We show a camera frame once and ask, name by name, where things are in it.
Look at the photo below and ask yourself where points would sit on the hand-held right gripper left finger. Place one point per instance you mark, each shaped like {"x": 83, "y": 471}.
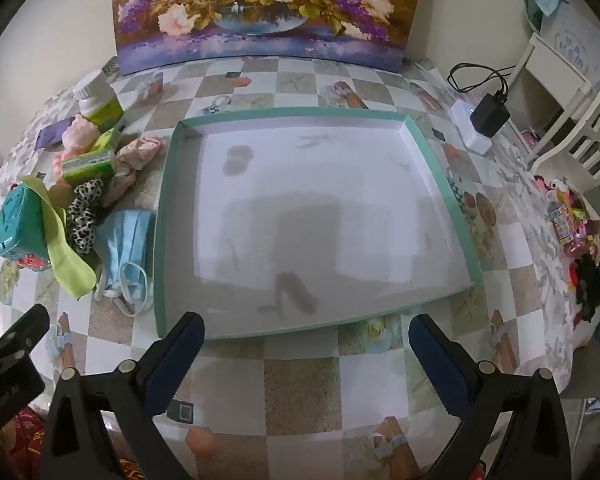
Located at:
{"x": 175, "y": 360}

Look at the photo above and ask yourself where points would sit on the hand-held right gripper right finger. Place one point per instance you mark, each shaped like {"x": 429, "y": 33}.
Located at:
{"x": 440, "y": 360}

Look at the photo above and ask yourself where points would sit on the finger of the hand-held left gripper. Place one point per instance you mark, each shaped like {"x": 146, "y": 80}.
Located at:
{"x": 27, "y": 327}

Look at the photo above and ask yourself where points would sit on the lime green cloth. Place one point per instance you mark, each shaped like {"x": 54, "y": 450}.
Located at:
{"x": 67, "y": 260}

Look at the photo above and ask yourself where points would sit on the leopard print scrunchie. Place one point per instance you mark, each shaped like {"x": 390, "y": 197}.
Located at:
{"x": 82, "y": 220}

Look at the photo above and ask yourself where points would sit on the blue face mask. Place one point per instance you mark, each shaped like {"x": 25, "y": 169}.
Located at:
{"x": 125, "y": 240}

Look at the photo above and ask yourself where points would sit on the purple packet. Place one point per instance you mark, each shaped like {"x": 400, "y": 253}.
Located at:
{"x": 55, "y": 135}

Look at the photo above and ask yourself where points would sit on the pink white striped fuzzy towel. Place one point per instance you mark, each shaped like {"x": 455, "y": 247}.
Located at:
{"x": 77, "y": 137}

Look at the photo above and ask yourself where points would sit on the teal shallow cardboard box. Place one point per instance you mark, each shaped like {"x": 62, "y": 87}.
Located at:
{"x": 305, "y": 210}

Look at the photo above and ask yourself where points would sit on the pink patterned cloth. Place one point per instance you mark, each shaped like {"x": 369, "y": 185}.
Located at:
{"x": 135, "y": 157}

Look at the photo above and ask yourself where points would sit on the red floral cloth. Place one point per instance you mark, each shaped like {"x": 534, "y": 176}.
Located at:
{"x": 27, "y": 445}

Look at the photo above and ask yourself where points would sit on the teal plastic box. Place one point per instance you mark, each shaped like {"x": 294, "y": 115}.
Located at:
{"x": 20, "y": 220}

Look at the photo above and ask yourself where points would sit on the checkered tablecloth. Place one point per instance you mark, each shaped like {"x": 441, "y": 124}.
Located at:
{"x": 300, "y": 390}

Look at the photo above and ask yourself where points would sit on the dark clothes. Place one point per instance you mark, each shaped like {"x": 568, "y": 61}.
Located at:
{"x": 587, "y": 285}

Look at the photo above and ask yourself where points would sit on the pile of colourful toys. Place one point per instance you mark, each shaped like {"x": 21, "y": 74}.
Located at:
{"x": 565, "y": 220}

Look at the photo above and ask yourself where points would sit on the white bottle green label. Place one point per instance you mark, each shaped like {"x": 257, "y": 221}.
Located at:
{"x": 97, "y": 105}

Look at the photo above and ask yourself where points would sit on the white power strip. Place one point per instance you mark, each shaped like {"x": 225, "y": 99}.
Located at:
{"x": 467, "y": 127}

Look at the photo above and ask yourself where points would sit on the black power adapter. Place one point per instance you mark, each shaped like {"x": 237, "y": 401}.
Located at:
{"x": 490, "y": 116}

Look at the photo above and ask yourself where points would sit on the white chair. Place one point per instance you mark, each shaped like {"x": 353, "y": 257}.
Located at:
{"x": 595, "y": 125}

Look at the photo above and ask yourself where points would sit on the flower painting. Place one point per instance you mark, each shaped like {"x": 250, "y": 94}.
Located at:
{"x": 260, "y": 5}

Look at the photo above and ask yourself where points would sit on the teal cloth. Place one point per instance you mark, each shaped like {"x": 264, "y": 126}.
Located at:
{"x": 542, "y": 7}

